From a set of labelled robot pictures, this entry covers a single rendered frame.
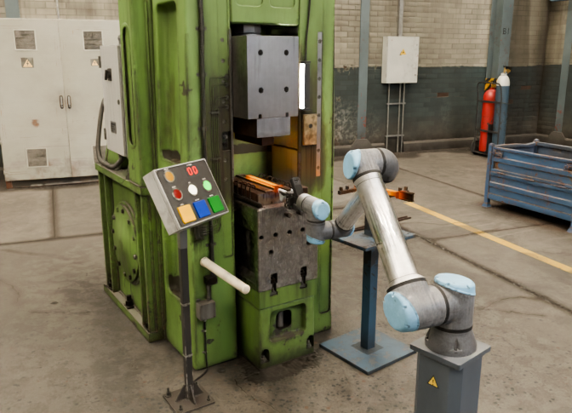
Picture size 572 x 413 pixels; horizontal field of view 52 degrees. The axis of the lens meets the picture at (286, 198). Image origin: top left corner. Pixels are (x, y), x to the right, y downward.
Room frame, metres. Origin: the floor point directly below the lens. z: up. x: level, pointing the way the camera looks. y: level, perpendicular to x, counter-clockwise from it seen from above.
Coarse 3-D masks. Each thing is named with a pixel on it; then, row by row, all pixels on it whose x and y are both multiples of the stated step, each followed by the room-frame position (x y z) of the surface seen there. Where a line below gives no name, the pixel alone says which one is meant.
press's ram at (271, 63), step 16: (240, 48) 2.93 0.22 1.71; (256, 48) 2.90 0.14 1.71; (272, 48) 2.95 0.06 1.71; (288, 48) 3.00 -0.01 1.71; (240, 64) 2.93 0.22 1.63; (256, 64) 2.90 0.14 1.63; (272, 64) 2.95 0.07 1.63; (288, 64) 3.00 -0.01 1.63; (240, 80) 2.93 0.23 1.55; (256, 80) 2.90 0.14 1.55; (272, 80) 2.95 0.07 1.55; (288, 80) 3.00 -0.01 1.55; (240, 96) 2.93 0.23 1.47; (256, 96) 2.90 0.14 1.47; (272, 96) 2.95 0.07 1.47; (288, 96) 3.00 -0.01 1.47; (240, 112) 2.94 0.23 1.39; (256, 112) 2.90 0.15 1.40; (272, 112) 2.95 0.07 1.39; (288, 112) 3.01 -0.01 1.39
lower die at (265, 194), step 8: (240, 176) 3.26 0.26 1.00; (256, 176) 3.29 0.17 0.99; (240, 184) 3.14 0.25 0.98; (256, 184) 3.09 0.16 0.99; (264, 184) 3.05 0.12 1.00; (280, 184) 3.08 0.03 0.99; (240, 192) 3.06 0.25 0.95; (248, 192) 2.98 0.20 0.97; (256, 192) 2.93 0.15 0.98; (264, 192) 2.93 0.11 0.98; (272, 192) 2.95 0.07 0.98; (256, 200) 2.91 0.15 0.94; (264, 200) 2.92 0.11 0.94; (272, 200) 2.95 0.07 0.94; (280, 200) 2.98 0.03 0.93
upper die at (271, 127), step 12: (240, 120) 3.04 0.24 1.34; (252, 120) 2.94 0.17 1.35; (264, 120) 2.92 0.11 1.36; (276, 120) 2.96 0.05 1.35; (288, 120) 3.00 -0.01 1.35; (240, 132) 3.05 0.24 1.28; (252, 132) 2.94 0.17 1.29; (264, 132) 2.92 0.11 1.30; (276, 132) 2.96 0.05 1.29; (288, 132) 3.00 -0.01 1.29
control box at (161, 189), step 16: (144, 176) 2.46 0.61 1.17; (160, 176) 2.44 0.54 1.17; (176, 176) 2.51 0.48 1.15; (192, 176) 2.58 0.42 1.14; (208, 176) 2.66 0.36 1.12; (160, 192) 2.41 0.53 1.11; (208, 192) 2.60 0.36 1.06; (160, 208) 2.41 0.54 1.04; (176, 208) 2.40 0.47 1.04; (192, 208) 2.48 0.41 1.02; (224, 208) 2.63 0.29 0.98; (176, 224) 2.36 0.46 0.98; (192, 224) 2.42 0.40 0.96
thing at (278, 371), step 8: (240, 360) 2.96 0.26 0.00; (296, 360) 2.95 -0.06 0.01; (304, 360) 2.96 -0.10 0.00; (312, 360) 2.96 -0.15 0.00; (320, 360) 2.96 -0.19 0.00; (248, 368) 2.88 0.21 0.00; (272, 368) 2.87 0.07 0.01; (280, 368) 2.87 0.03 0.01; (288, 368) 2.88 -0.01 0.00; (296, 368) 2.88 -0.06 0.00; (312, 368) 2.88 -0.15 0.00; (248, 376) 2.79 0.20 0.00; (256, 376) 2.79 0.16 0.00; (264, 376) 2.79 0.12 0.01; (272, 376) 2.79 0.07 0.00; (280, 376) 2.79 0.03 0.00; (288, 376) 2.79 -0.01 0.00; (256, 384) 2.72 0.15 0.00
